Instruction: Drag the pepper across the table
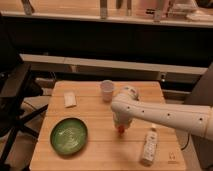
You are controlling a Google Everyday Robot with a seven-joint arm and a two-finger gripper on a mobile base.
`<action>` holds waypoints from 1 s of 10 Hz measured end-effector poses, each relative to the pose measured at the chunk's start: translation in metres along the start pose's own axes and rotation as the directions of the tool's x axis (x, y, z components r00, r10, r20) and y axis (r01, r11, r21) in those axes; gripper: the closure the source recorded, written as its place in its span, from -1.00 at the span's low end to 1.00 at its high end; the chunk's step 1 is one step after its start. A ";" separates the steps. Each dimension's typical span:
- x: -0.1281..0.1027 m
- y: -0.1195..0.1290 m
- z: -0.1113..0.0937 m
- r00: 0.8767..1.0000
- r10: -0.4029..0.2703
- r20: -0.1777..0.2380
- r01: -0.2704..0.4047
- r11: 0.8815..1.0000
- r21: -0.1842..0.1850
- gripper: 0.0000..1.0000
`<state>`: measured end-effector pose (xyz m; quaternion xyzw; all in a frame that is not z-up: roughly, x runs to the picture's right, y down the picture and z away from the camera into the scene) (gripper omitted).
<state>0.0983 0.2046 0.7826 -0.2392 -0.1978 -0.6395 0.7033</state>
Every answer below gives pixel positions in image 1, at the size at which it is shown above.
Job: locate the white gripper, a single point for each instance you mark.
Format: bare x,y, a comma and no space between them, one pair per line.
122,120

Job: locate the red pepper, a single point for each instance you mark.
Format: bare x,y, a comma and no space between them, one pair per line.
121,129

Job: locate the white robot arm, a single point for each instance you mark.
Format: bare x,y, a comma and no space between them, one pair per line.
194,119

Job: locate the clear plastic cup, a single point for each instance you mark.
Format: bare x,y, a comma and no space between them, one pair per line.
107,89

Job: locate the white plastic bottle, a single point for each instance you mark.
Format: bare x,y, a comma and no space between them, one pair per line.
149,147

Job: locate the green round plate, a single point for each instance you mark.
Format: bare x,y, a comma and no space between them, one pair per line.
69,136

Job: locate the black office chair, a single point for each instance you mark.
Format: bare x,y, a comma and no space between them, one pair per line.
19,82

